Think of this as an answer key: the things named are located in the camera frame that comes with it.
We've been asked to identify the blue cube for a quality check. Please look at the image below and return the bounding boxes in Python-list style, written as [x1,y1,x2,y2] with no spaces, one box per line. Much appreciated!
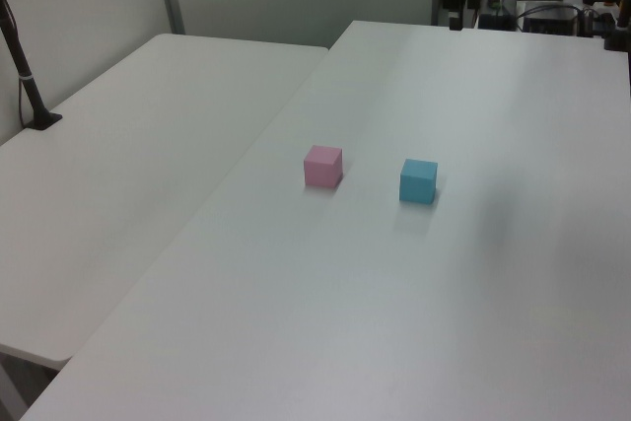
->
[397,158,440,205]

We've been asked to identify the pink cube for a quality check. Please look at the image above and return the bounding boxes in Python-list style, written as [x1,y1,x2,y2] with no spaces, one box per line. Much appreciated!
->
[302,144,344,189]

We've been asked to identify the small black box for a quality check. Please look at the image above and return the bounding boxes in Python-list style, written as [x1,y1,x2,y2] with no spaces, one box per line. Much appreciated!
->
[478,12,516,31]

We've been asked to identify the black electronics box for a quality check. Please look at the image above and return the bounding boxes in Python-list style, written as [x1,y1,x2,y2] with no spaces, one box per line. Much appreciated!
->
[522,5,584,37]

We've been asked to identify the black camera clamp mount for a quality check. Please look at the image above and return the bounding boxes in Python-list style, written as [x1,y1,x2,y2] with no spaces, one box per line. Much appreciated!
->
[581,0,631,53]

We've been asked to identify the black camera stand pole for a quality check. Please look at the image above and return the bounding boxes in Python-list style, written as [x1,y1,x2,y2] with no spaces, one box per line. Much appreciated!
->
[0,0,64,132]

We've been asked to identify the thin black cable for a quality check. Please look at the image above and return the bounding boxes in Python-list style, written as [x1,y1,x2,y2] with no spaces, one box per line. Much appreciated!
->
[16,76,36,129]

